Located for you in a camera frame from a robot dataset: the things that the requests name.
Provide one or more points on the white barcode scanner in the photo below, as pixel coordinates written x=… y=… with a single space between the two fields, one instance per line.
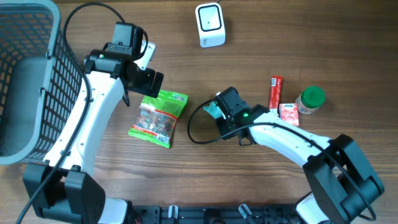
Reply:
x=210 y=23

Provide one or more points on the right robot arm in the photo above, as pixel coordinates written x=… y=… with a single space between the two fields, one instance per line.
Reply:
x=343 y=183

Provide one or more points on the red coffee stick sachet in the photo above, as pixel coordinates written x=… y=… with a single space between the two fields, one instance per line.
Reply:
x=275 y=93

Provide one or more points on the grey plastic mesh basket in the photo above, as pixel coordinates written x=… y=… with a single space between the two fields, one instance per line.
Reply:
x=40 y=80

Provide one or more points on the green lid jar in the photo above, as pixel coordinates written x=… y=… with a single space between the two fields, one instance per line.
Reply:
x=310 y=99

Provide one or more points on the red white tissue pack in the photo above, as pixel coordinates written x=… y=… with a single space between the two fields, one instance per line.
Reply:
x=288 y=112

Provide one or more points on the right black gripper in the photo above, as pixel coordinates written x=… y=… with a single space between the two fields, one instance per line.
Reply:
x=221 y=124

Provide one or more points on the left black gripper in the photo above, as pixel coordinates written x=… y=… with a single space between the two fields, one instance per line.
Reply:
x=145 y=88

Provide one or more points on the green candy bag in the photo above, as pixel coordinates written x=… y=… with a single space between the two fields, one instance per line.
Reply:
x=158 y=116

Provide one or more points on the teal snack packet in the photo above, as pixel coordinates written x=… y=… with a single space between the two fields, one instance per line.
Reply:
x=214 y=110

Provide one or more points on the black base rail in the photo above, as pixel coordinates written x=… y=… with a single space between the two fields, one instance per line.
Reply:
x=243 y=214

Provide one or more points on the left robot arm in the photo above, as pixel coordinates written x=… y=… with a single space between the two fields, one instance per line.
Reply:
x=62 y=187

